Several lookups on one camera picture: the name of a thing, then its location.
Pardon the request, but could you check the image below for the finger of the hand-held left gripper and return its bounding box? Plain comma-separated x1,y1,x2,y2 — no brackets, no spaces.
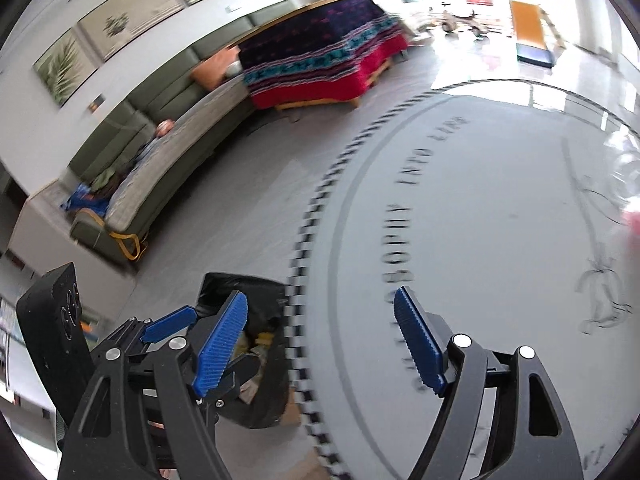
212,351,266,407
140,307,198,345

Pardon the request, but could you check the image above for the green sofa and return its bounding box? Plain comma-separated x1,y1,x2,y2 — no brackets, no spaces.
67,0,297,272

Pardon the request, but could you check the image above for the children's slide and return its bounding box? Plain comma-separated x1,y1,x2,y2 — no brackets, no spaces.
506,0,566,69

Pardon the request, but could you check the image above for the orange cushion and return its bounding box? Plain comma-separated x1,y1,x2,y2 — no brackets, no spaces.
190,46,244,87

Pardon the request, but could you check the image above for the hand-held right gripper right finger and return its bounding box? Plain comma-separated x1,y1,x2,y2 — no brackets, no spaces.
393,286,583,480

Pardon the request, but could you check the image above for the beige quilted cushion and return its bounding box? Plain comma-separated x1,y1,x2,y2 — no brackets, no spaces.
404,14,437,42

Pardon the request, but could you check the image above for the blue bag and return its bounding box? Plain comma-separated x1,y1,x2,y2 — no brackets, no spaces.
61,184,110,215

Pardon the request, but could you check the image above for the grey quilted sofa mat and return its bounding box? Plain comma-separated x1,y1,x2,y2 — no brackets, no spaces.
104,79,255,242

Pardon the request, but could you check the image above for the wooden ride-on toy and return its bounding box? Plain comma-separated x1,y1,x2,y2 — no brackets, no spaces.
439,9,497,40

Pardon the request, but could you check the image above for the wide plant wall picture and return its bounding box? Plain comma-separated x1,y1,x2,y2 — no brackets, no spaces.
77,0,187,64

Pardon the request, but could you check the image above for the black trash bag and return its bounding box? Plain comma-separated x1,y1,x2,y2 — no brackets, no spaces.
192,272,302,429

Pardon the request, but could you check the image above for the yellow strap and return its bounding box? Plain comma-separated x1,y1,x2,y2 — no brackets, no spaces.
109,231,145,262

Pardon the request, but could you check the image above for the palm leaf wall picture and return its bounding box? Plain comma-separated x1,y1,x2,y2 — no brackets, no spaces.
32,26,99,109

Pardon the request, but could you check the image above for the table with patterned blanket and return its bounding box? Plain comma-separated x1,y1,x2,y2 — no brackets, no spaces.
237,0,410,112

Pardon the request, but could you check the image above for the clear plastic container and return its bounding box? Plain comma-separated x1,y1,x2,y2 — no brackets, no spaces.
606,129,640,207

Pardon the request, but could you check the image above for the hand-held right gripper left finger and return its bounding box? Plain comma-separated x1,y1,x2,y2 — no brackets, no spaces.
57,290,249,480

